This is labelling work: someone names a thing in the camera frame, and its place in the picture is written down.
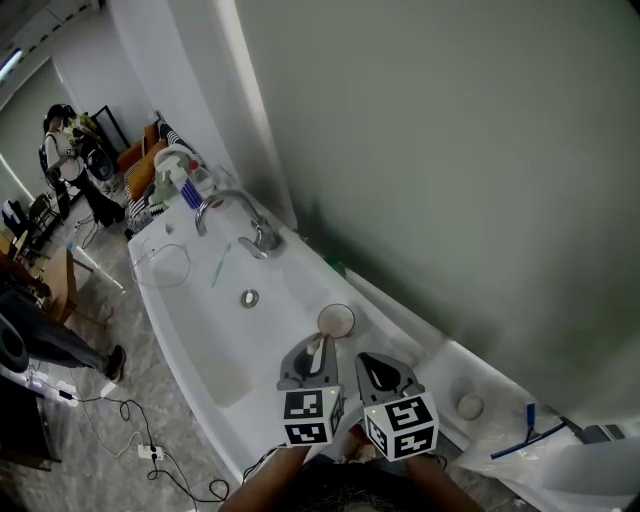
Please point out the blue striped spray bottle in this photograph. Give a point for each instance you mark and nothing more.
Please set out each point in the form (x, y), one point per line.
(187, 190)

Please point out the white tape roll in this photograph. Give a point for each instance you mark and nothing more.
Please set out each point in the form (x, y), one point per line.
(470, 407)

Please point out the black low cabinet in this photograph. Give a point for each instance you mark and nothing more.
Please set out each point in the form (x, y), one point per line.
(25, 425)

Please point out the metal sink drain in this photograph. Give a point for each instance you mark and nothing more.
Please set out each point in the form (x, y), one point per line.
(250, 298)

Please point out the blue squeegee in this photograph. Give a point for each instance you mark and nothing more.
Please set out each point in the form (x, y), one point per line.
(531, 420)

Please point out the wooden chair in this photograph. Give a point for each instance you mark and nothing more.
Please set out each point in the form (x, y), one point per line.
(62, 285)

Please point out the person's right forearm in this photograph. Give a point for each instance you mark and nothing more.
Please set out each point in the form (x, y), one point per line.
(440, 485)

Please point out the white sink cabinet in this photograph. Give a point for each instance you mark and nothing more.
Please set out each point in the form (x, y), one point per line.
(200, 325)

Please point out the person's left forearm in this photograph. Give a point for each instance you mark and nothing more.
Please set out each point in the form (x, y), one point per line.
(270, 475)

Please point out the person's dark patterned clothing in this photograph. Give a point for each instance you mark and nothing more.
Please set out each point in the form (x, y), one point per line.
(350, 487)

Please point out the black metal rack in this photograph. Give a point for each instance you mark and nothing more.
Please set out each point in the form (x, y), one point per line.
(112, 130)

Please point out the black white striped cloth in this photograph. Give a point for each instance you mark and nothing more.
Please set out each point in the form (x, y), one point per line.
(140, 205)

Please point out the clear plastic sheet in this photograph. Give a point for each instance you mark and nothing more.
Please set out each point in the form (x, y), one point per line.
(505, 475)

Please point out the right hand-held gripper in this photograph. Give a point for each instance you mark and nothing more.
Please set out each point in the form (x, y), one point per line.
(402, 425)

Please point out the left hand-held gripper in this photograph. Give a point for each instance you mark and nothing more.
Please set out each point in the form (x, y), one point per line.
(310, 415)

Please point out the chrome faucet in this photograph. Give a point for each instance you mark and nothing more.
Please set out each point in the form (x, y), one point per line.
(260, 227)

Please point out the orange cushion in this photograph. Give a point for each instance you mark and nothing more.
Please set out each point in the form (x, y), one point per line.
(140, 152)

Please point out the white cup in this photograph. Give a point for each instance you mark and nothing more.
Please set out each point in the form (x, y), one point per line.
(337, 322)

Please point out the pale green cloth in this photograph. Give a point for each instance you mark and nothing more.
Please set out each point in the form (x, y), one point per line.
(161, 192)

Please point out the clear bottle red cap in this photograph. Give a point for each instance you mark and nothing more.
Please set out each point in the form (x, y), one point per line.
(202, 180)

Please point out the white power strip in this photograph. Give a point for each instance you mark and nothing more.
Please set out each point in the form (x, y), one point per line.
(150, 452)

